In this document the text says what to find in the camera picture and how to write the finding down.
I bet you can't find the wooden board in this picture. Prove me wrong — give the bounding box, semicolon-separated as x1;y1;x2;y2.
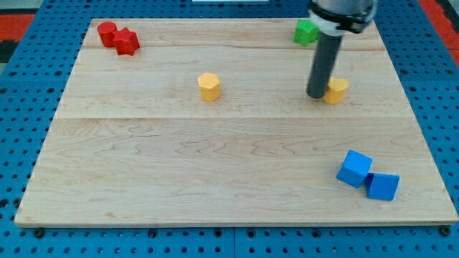
15;19;458;228

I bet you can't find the red cylinder block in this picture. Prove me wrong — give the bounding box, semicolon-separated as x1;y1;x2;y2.
97;21;117;47

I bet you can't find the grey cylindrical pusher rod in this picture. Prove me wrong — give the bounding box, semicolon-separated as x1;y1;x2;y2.
306;32;343;99

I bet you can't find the yellow heart block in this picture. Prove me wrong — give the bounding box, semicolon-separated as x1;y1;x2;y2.
322;77;350;105

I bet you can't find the yellow hexagon block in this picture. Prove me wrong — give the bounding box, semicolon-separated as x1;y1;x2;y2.
197;72;220;102

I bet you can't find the red star block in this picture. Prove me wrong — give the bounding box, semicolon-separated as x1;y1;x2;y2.
113;27;140;56

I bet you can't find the blue tilted cube block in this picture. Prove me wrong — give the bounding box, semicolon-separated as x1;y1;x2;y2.
365;173;400;201

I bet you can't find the green star block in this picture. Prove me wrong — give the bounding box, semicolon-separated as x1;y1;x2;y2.
293;19;320;47

